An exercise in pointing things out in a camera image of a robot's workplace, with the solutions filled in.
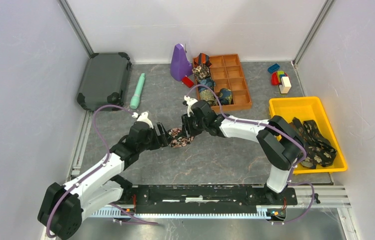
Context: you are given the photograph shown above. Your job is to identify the colourful toy block stack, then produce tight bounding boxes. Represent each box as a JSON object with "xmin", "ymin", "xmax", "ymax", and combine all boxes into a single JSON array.
[{"xmin": 270, "ymin": 70, "xmax": 292, "ymax": 95}]

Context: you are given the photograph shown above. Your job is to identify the rolled navy gold tie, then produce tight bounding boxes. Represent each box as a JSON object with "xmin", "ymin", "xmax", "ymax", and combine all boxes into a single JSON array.
[{"xmin": 218, "ymin": 88, "xmax": 233, "ymax": 106}]

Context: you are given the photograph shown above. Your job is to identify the black pink rose tie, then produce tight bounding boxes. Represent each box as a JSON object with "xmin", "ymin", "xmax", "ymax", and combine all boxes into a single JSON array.
[{"xmin": 168, "ymin": 127, "xmax": 195, "ymax": 148}]

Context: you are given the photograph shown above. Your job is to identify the orange compartment tray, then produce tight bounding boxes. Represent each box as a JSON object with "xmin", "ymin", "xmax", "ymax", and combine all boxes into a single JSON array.
[{"xmin": 209, "ymin": 53, "xmax": 253, "ymax": 113}]

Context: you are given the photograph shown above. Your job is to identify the purple metronome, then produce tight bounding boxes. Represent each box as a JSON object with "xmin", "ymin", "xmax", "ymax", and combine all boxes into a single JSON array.
[{"xmin": 170, "ymin": 43, "xmax": 193, "ymax": 82}]

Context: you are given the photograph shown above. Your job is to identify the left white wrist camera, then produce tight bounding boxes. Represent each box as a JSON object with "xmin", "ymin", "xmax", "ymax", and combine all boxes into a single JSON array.
[{"xmin": 131, "ymin": 111, "xmax": 154, "ymax": 130}]

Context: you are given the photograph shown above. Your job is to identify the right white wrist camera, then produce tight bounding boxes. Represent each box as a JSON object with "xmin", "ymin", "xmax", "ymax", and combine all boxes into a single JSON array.
[{"xmin": 182, "ymin": 95, "xmax": 198, "ymax": 117}]

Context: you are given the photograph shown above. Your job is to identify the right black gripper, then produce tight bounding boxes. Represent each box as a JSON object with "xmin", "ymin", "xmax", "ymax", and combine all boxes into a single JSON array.
[{"xmin": 180, "ymin": 111, "xmax": 207, "ymax": 138}]

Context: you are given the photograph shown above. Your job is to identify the aluminium rail frame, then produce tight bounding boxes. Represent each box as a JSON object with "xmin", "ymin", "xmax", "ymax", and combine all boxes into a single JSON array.
[{"xmin": 87, "ymin": 185, "xmax": 351, "ymax": 220}]

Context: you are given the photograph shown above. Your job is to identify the dark green suitcase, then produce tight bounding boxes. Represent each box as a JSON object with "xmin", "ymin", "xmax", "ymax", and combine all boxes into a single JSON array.
[{"xmin": 76, "ymin": 52, "xmax": 132, "ymax": 111}]

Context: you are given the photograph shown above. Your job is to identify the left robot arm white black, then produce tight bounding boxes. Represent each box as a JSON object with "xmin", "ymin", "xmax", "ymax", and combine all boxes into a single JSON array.
[{"xmin": 37, "ymin": 118, "xmax": 164, "ymax": 240}]

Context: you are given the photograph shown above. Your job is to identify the rolled blue patterned tie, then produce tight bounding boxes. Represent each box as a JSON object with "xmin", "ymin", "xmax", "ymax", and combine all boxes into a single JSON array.
[{"xmin": 197, "ymin": 77, "xmax": 215, "ymax": 93}]

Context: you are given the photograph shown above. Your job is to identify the rolled olive patterned tie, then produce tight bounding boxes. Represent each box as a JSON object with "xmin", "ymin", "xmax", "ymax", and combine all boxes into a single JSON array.
[{"xmin": 199, "ymin": 89, "xmax": 217, "ymax": 107}]

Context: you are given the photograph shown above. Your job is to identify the small red block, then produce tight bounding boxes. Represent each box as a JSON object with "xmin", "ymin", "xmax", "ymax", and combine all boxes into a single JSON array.
[{"xmin": 181, "ymin": 76, "xmax": 195, "ymax": 88}]

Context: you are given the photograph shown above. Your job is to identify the yellow plastic bin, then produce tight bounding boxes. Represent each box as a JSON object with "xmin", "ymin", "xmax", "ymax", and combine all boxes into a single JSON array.
[{"xmin": 269, "ymin": 96, "xmax": 348, "ymax": 175}]

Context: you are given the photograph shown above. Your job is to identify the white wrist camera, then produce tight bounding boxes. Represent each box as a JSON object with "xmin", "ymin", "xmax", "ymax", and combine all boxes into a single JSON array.
[
  {"xmin": 131, "ymin": 111, "xmax": 154, "ymax": 130},
  {"xmin": 182, "ymin": 95, "xmax": 198, "ymax": 117}
]

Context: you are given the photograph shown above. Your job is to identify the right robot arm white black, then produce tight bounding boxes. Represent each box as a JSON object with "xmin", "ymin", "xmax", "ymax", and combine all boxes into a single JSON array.
[{"xmin": 182, "ymin": 96, "xmax": 307, "ymax": 204}]

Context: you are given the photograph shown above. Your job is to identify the mint green flashlight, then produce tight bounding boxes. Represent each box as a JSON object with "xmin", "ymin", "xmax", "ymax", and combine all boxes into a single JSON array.
[{"xmin": 129, "ymin": 73, "xmax": 146, "ymax": 110}]

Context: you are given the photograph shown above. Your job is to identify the dark paisley ties in bin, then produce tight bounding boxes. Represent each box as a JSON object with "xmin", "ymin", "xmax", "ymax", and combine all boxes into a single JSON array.
[{"xmin": 290, "ymin": 117, "xmax": 338, "ymax": 169}]

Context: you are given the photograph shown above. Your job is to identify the blue toy brick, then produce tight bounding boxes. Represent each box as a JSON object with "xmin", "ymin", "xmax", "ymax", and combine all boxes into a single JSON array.
[{"xmin": 267, "ymin": 63, "xmax": 280, "ymax": 74}]

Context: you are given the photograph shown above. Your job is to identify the rolled brown floral tie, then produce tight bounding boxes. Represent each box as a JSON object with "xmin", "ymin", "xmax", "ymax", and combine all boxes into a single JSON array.
[{"xmin": 192, "ymin": 64, "xmax": 211, "ymax": 80}]

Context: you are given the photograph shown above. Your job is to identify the rolled orange black tie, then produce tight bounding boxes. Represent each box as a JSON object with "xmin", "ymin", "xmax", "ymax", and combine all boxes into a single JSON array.
[{"xmin": 194, "ymin": 52, "xmax": 212, "ymax": 67}]

